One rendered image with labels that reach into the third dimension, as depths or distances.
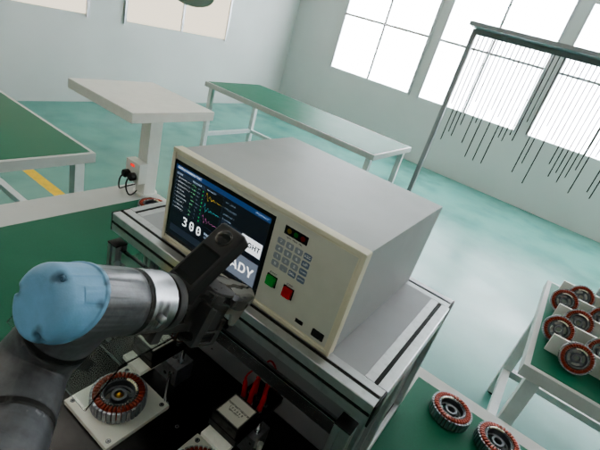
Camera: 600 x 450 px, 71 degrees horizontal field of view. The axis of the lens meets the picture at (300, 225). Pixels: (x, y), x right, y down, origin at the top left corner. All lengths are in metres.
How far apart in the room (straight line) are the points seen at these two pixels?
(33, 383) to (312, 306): 0.41
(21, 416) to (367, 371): 0.49
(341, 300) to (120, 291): 0.35
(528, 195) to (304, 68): 4.38
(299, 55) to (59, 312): 8.01
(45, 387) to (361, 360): 0.48
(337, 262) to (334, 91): 7.26
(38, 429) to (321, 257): 0.42
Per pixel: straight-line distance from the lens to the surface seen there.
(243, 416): 0.87
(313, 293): 0.70
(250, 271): 0.77
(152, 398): 1.05
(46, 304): 0.43
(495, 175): 6.96
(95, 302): 0.43
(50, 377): 0.49
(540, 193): 6.92
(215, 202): 0.79
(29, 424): 0.45
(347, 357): 0.75
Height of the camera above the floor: 1.60
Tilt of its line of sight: 25 degrees down
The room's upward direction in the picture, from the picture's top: 17 degrees clockwise
